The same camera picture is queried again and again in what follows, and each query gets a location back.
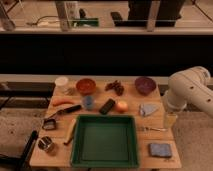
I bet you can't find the black eraser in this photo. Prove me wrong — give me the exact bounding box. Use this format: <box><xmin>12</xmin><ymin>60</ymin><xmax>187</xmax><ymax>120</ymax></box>
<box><xmin>99</xmin><ymin>99</ymin><xmax>115</xmax><ymax>115</ymax></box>

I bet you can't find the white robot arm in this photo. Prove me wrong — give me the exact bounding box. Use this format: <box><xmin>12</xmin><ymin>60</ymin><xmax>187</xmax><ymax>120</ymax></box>
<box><xmin>162</xmin><ymin>66</ymin><xmax>213</xmax><ymax>129</ymax></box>

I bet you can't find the purple bowl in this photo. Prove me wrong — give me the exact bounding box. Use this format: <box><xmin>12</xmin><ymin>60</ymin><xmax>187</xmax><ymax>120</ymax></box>
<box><xmin>135</xmin><ymin>76</ymin><xmax>156</xmax><ymax>96</ymax></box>

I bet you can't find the grey crumpled cloth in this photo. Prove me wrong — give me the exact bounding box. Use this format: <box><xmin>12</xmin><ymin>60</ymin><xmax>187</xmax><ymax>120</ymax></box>
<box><xmin>139</xmin><ymin>103</ymin><xmax>159</xmax><ymax>117</ymax></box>

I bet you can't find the silver fork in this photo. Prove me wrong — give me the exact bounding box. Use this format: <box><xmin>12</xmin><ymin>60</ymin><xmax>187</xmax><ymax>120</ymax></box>
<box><xmin>138</xmin><ymin>126</ymin><xmax>167</xmax><ymax>132</ymax></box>

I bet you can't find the blue sponge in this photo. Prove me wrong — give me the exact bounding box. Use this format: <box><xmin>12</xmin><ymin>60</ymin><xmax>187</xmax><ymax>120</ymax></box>
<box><xmin>148</xmin><ymin>143</ymin><xmax>172</xmax><ymax>158</ymax></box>

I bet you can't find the yellow-red apple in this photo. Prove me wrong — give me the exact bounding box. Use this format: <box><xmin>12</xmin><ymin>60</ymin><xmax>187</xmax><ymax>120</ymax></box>
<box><xmin>116</xmin><ymin>101</ymin><xmax>128</xmax><ymax>113</ymax></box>

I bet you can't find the brown grape bunch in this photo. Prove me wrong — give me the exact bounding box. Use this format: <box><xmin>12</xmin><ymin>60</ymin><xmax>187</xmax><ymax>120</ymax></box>
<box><xmin>105</xmin><ymin>80</ymin><xmax>124</xmax><ymax>96</ymax></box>

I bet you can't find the green plastic tray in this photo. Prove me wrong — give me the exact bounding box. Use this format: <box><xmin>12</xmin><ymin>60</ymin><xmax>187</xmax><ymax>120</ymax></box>
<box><xmin>70</xmin><ymin>115</ymin><xmax>139</xmax><ymax>168</ymax></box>

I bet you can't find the blue cup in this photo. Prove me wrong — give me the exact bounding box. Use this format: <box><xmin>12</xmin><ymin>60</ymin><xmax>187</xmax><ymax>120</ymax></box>
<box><xmin>82</xmin><ymin>95</ymin><xmax>94</xmax><ymax>110</ymax></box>

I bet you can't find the wooden spatula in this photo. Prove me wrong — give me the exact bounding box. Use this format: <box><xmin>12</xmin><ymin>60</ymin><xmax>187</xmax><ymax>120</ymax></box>
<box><xmin>63</xmin><ymin>118</ymin><xmax>77</xmax><ymax>145</ymax></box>

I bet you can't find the orange carrot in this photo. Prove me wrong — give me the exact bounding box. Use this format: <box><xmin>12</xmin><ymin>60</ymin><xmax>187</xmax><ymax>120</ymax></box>
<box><xmin>52</xmin><ymin>99</ymin><xmax>74</xmax><ymax>106</ymax></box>

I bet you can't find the white cup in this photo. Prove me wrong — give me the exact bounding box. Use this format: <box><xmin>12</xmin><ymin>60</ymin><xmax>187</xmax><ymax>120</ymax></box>
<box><xmin>55</xmin><ymin>76</ymin><xmax>69</xmax><ymax>91</ymax></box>

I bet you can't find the small black metal tin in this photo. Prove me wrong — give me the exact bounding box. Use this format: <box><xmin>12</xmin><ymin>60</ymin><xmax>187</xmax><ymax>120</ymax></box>
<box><xmin>42</xmin><ymin>119</ymin><xmax>57</xmax><ymax>131</ymax></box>

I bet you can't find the black stand leg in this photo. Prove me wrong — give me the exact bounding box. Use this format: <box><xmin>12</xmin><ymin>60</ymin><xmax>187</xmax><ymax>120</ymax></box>
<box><xmin>15</xmin><ymin>130</ymin><xmax>38</xmax><ymax>171</ymax></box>

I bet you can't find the black-handled knife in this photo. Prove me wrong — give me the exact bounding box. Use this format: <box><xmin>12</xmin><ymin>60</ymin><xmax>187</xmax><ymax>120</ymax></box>
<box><xmin>45</xmin><ymin>105</ymin><xmax>82</xmax><ymax>119</ymax></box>

